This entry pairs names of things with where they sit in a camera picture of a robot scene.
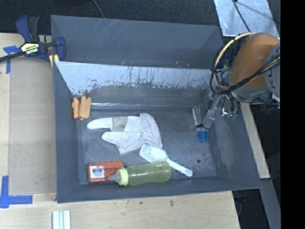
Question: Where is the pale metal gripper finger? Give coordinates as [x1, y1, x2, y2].
[203, 110, 217, 130]
[192, 105, 202, 128]

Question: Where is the white plastic scoop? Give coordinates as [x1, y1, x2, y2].
[139, 144, 193, 177]

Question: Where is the white work glove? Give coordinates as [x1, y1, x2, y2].
[86, 113, 164, 155]

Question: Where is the yellow-green baby bottle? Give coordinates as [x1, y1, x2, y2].
[108, 160, 172, 187]

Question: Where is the grey metal bin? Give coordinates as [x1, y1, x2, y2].
[50, 14, 263, 204]

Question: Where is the orange box with barcode label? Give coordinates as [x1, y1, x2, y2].
[87, 160, 125, 185]

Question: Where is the orange and tan sponge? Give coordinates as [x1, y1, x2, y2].
[72, 95, 92, 121]

